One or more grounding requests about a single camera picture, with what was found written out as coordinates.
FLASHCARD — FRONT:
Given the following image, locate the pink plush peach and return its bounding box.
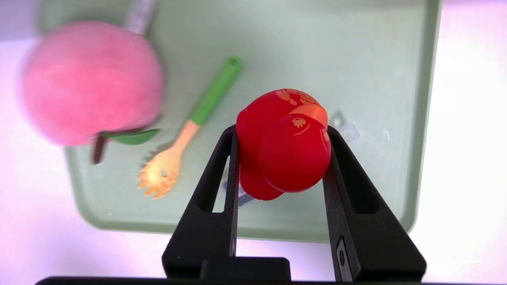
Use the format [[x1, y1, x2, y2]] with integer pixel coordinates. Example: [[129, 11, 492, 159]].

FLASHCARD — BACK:
[[18, 21, 165, 165]]

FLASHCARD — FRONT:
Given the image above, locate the yellow spaghetti spoon green handle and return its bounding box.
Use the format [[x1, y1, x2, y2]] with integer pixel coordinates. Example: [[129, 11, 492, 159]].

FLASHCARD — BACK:
[[137, 55, 244, 200]]

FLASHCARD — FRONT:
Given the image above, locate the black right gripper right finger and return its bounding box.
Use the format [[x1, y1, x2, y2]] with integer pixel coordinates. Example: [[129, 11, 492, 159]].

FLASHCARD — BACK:
[[323, 126, 427, 282]]

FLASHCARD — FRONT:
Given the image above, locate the dark brown wicker basket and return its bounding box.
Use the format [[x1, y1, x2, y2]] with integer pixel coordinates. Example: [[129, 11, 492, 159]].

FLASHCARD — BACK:
[[122, 0, 158, 37]]

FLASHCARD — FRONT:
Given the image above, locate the light green plastic tray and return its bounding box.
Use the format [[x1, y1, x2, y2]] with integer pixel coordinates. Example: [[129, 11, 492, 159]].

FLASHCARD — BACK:
[[38, 0, 442, 243]]

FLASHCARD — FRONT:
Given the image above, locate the red rubber duck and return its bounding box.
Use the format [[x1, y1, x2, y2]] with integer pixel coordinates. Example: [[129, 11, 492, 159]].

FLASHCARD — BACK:
[[236, 89, 332, 201]]

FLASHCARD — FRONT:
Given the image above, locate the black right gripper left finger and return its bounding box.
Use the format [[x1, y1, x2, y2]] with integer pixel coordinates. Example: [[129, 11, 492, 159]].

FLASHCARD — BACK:
[[162, 125, 240, 277]]

